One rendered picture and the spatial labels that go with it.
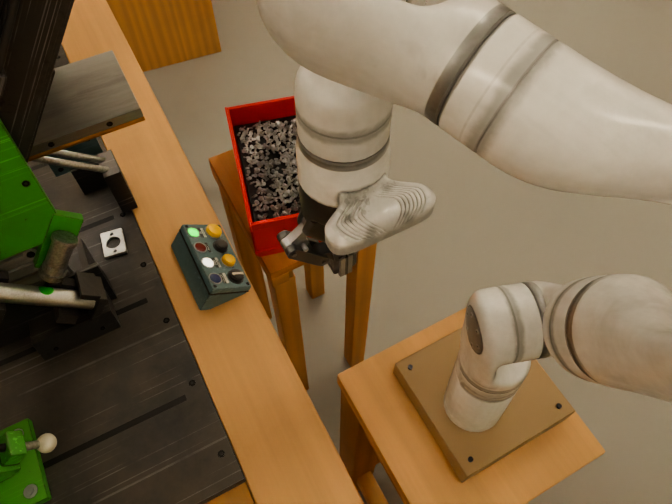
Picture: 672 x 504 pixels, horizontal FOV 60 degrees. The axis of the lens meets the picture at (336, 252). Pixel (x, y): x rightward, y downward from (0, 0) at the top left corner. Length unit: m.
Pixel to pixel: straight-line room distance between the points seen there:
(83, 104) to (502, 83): 0.84
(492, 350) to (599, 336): 0.25
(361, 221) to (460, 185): 1.93
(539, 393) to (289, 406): 0.40
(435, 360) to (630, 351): 0.61
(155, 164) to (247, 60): 1.63
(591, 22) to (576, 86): 2.94
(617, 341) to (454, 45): 0.23
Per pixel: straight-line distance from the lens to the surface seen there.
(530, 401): 1.01
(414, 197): 0.45
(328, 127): 0.40
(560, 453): 1.05
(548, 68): 0.31
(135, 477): 0.98
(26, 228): 0.97
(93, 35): 1.59
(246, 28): 3.01
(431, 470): 1.00
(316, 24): 0.33
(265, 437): 0.95
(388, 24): 0.31
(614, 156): 0.31
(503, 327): 0.68
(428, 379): 0.99
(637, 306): 0.45
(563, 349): 0.52
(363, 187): 0.45
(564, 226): 2.35
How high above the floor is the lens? 1.82
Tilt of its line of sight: 59 degrees down
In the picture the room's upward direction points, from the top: straight up
